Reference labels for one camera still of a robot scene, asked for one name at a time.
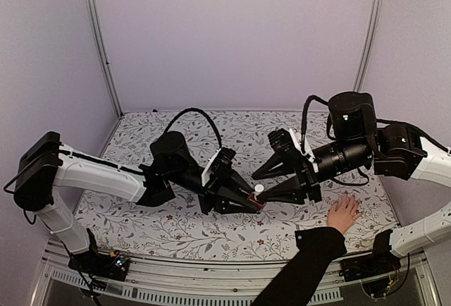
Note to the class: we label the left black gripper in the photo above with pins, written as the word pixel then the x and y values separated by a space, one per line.
pixel 223 186

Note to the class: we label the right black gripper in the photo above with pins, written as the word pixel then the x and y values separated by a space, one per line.
pixel 303 183

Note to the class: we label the white nail polish cap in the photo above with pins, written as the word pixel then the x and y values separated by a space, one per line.
pixel 258 189

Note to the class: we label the red nail polish bottle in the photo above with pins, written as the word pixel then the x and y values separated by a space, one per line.
pixel 252 199

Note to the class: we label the black sleeved forearm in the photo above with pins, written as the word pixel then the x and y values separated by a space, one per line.
pixel 298 280

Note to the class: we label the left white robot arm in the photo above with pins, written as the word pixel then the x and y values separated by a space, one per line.
pixel 50 164

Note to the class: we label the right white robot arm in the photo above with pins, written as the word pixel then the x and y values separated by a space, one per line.
pixel 358 139

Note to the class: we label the person's bare hand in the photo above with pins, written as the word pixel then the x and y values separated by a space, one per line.
pixel 343 214

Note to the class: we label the floral patterned table mat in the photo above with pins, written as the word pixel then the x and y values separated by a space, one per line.
pixel 178 229

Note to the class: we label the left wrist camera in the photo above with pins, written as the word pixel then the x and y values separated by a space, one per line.
pixel 206 173

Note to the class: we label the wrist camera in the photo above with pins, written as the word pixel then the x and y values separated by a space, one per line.
pixel 302 145
pixel 206 173

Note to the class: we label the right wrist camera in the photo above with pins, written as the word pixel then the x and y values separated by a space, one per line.
pixel 302 145

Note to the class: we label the front aluminium rail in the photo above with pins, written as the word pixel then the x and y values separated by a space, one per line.
pixel 164 281

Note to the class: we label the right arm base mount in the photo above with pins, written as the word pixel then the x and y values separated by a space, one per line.
pixel 379 261

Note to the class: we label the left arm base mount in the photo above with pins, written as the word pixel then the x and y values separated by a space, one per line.
pixel 114 265

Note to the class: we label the right aluminium frame post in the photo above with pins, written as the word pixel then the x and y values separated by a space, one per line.
pixel 370 37

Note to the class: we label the aluminium frame post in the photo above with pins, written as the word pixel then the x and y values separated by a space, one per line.
pixel 370 37
pixel 94 19

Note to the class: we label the left aluminium frame post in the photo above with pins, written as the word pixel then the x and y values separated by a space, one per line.
pixel 94 19

